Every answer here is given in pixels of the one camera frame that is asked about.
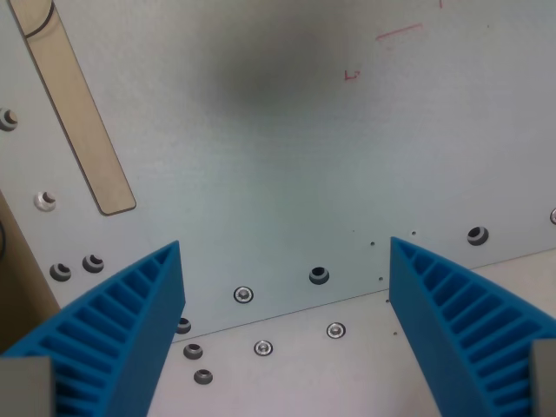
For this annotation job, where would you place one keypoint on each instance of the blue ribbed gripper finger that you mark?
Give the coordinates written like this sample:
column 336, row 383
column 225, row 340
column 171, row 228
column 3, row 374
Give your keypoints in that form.
column 130, row 330
column 434, row 313

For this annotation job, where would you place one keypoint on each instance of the silver hex socket screw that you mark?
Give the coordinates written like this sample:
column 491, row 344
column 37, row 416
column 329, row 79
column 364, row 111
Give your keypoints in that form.
column 263, row 347
column 553, row 216
column 243, row 294
column 335, row 330

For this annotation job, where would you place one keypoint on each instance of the grey metal mounting plate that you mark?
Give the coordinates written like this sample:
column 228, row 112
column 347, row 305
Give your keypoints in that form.
column 278, row 174

